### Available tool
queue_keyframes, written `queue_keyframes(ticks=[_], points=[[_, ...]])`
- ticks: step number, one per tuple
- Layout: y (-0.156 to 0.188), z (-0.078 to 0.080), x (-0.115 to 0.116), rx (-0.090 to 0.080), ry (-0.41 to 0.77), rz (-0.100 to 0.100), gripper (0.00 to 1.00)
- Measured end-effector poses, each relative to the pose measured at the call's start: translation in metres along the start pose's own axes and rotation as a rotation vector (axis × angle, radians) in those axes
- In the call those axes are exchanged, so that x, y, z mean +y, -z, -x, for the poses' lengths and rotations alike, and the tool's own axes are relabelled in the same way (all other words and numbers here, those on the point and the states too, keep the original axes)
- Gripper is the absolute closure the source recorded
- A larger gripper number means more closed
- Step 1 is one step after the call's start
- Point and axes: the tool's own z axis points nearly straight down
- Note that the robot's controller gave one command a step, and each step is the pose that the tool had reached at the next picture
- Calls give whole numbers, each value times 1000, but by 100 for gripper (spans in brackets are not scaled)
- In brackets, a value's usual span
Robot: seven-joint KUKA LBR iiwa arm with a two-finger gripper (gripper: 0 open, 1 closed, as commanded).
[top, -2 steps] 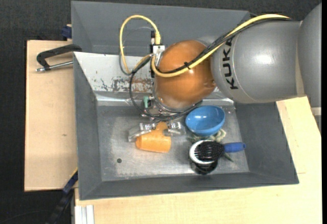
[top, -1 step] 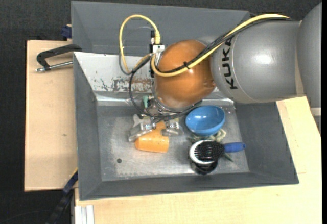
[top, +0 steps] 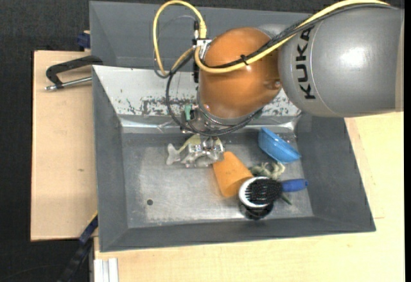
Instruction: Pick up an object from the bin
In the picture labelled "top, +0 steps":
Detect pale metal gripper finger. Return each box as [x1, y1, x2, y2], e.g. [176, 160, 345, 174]
[183, 143, 206, 168]
[205, 141, 226, 163]

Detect grey toy fish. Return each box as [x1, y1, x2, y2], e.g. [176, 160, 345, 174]
[165, 134, 202, 166]

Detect orange cup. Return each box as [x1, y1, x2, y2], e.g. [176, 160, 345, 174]
[213, 150, 254, 198]

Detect grey metal bin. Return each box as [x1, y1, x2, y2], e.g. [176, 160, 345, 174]
[88, 0, 377, 252]

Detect blue bowl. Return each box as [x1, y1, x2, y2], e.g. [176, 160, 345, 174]
[258, 127, 302, 164]

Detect black cup with white rim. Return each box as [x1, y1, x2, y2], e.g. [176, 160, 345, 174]
[238, 175, 275, 221]

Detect cream and green rope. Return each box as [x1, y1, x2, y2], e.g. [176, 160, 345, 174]
[249, 161, 293, 206]

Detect black brush with blue handle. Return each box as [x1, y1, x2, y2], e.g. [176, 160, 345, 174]
[246, 177, 310, 204]

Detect black cylinder on white bracket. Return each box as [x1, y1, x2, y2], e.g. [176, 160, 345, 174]
[191, 37, 210, 84]

